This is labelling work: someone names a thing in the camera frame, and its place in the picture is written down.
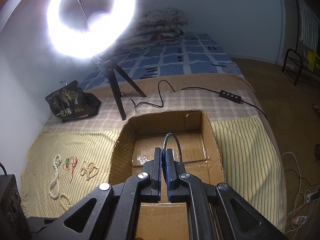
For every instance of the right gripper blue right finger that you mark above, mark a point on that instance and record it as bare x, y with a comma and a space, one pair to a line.
214, 211

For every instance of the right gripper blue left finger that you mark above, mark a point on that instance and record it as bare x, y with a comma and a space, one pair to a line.
108, 211

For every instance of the small cream bead bracelet cluster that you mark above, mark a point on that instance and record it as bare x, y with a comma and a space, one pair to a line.
88, 170

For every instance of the red cord green pendant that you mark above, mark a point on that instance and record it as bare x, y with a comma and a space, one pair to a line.
70, 165

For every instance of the brown cardboard box tray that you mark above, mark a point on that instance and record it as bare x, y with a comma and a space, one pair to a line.
195, 145

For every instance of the dark thin bangle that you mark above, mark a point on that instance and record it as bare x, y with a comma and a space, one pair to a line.
171, 141

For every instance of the yellow striped blanket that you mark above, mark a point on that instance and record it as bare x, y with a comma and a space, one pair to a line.
250, 162

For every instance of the white power strip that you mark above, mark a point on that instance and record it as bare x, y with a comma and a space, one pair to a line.
312, 197

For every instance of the black snack bag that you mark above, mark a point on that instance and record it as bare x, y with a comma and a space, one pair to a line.
70, 103

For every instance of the black clothes rack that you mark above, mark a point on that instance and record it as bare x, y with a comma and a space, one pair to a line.
295, 63

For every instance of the blue patterned bedsheet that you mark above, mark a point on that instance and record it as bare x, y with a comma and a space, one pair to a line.
194, 54

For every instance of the yellow box on rack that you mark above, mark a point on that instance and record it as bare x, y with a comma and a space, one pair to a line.
313, 61

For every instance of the floral pillows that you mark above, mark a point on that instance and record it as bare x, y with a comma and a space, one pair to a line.
153, 28

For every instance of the white striped hanging cloth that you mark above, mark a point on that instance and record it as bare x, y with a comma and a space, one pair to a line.
308, 27

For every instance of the bright ring light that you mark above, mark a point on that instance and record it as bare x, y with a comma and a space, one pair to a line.
84, 28

